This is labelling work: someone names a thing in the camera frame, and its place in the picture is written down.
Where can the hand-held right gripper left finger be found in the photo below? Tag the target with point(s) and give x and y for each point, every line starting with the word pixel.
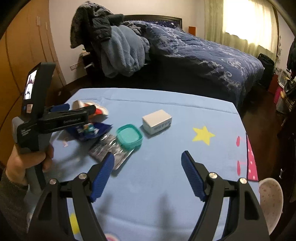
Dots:
pixel 103 176

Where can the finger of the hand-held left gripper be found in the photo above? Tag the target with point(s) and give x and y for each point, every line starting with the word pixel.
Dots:
pixel 67 119
pixel 59 108

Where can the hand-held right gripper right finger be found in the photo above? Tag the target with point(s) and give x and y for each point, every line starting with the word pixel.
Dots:
pixel 193 176

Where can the silver blister pack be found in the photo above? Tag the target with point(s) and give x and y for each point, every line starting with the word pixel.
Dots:
pixel 104 146

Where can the red white paper cup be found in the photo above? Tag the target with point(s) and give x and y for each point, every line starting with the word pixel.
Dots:
pixel 101 111

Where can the person's left forearm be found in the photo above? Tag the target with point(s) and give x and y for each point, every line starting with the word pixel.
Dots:
pixel 11 204

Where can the person's left hand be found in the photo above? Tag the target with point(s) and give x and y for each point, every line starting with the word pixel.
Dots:
pixel 16 164

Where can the dark blue wrapper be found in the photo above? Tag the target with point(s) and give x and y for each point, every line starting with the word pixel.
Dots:
pixel 104 127

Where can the teal plastic lid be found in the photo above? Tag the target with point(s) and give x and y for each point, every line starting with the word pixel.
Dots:
pixel 128 136

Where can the dark nightstand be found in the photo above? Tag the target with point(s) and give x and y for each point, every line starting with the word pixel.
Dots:
pixel 89 69

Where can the brown wooden wardrobe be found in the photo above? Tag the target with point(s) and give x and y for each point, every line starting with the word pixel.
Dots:
pixel 23 46

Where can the small white box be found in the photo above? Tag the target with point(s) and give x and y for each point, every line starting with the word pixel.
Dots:
pixel 155 118

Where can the white speckled stool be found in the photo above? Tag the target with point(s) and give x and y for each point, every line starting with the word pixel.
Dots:
pixel 270 197

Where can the light blue fleece blanket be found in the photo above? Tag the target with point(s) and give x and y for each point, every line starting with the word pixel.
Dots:
pixel 124 51

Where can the dark wooden dresser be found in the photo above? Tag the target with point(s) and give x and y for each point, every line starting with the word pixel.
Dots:
pixel 289 129

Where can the pink container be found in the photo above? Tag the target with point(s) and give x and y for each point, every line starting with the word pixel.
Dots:
pixel 277 96

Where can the bed with blue duvet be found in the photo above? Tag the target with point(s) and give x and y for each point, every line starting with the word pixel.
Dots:
pixel 196 58

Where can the red box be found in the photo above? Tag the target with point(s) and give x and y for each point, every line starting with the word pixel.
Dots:
pixel 272 83

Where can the black suitcase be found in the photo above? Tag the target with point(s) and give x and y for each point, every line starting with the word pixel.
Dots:
pixel 266 69

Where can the small white appliance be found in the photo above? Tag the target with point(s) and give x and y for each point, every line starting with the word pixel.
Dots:
pixel 284 77

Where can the orange box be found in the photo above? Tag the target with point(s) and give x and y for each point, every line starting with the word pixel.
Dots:
pixel 192 30

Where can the pale green curtain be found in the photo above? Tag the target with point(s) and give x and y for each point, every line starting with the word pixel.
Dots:
pixel 215 23

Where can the coat rack with clothes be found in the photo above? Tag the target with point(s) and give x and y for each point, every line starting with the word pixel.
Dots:
pixel 291 53

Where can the wall socket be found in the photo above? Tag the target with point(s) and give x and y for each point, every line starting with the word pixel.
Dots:
pixel 73 66

